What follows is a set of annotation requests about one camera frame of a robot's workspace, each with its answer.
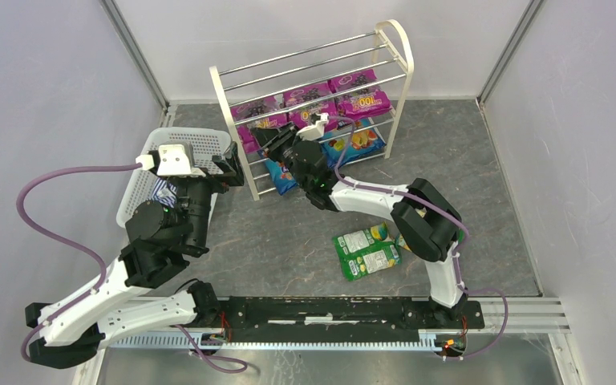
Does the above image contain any blue Slendy candy bag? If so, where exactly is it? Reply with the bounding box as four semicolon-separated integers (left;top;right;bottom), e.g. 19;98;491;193
259;152;298;196
321;118;386;169

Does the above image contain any green yellow Fox's candy bag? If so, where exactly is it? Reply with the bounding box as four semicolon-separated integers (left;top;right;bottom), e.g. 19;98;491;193
395;234;411;253

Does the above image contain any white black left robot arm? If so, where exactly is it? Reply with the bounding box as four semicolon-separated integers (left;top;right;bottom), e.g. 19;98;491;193
20;143;244;369

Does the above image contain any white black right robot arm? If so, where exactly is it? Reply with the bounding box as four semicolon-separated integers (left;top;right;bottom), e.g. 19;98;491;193
251;124;469;320

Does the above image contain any cream metal shelf rack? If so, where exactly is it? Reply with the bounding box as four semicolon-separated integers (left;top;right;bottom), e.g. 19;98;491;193
209;19;414;201

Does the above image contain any blue striped cloth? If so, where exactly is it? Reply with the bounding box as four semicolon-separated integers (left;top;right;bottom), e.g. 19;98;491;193
149;179;177;208

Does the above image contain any white plastic basket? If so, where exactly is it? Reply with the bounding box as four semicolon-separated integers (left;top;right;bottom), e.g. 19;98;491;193
115;127;232;228

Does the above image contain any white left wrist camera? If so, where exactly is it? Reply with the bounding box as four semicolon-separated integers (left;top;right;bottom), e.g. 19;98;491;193
136;142;207;178

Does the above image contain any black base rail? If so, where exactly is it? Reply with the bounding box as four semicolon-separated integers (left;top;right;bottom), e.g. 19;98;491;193
168;294;485;344

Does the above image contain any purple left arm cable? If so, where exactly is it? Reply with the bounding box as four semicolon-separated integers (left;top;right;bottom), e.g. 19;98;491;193
16;163;144;363

